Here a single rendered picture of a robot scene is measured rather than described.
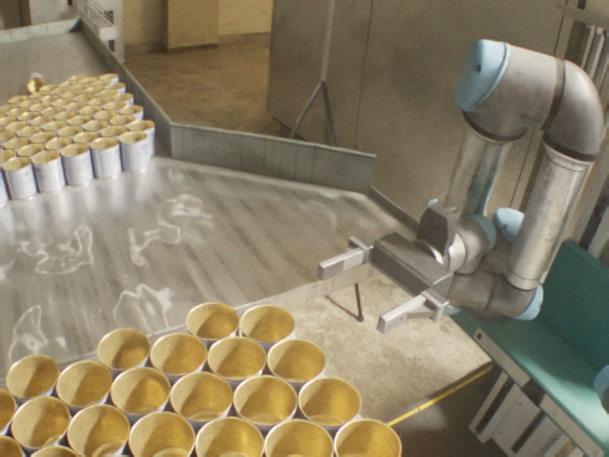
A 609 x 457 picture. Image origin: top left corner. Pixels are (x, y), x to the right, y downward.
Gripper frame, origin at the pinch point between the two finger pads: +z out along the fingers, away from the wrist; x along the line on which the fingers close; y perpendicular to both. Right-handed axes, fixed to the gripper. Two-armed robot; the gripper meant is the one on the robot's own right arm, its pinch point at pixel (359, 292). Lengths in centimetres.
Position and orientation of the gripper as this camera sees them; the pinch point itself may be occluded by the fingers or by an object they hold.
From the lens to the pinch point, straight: 67.0
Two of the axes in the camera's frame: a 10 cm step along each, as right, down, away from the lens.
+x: -5.8, -4.7, 6.6
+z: -8.1, 2.7, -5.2
